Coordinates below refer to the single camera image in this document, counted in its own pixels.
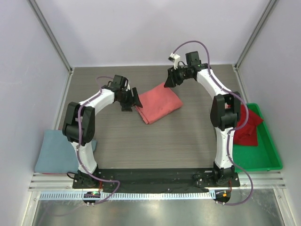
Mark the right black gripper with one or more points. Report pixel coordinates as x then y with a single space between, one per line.
173 76

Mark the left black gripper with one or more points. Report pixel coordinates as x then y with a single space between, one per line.
127 107

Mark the salmon pink t shirt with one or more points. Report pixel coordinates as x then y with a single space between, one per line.
158 103

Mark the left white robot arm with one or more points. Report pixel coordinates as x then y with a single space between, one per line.
79 125

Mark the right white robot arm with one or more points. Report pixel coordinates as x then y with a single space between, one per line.
224 114

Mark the dark red t shirt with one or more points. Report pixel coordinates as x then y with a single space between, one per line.
247 136

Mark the folded blue t shirt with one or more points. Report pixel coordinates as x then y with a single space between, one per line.
57 154

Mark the green plastic bin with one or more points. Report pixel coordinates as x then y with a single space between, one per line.
263 157

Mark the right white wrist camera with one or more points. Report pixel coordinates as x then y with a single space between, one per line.
175 59

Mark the right aluminium frame post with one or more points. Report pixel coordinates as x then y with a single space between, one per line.
256 31

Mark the aluminium frame post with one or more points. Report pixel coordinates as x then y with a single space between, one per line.
44 24
256 31

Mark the left aluminium frame post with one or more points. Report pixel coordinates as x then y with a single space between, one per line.
44 24

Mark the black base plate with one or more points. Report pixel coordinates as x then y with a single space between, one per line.
157 181

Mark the aluminium front rail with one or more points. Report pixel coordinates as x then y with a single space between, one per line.
60 182

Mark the slotted cable duct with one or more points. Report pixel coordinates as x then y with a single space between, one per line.
85 196

